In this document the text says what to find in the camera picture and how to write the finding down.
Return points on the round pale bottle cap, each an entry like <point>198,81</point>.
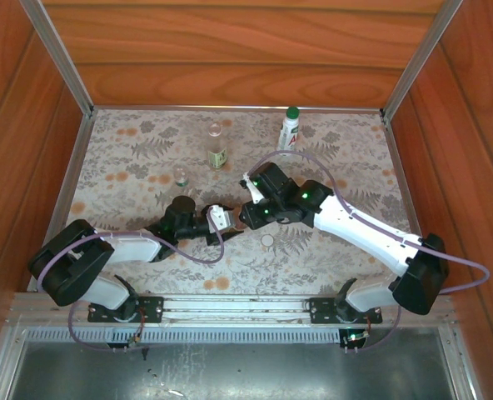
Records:
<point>267,240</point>

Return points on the small clear ribbed bottle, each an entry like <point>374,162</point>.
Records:
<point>182,180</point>

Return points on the white bottle green print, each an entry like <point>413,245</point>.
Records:
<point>289,135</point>

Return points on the clear bottle dark green label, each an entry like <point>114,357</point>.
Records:
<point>217,158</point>

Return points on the green bottle cap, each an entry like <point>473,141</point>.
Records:
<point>292,111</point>

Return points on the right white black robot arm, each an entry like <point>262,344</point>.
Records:
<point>355,225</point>

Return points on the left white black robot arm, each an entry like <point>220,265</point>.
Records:
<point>134,248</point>

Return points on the floral patterned tablecloth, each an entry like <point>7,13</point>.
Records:
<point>146,133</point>

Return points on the aluminium table edge strip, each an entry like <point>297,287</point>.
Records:
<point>230,108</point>
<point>65,187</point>
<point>404,187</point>

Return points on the galvanised metal sheet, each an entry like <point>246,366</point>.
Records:
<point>271,375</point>

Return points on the small circuit board green light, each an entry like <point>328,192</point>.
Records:
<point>355,337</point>

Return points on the aluminium slotted rail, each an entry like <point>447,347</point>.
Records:
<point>234,306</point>

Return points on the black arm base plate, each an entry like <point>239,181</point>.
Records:
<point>152,312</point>
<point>319,310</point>

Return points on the aluminium corner post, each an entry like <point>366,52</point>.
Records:
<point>419,58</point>
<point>60,58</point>

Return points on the aluminium frame bar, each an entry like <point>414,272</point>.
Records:
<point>459,366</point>
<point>1,358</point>

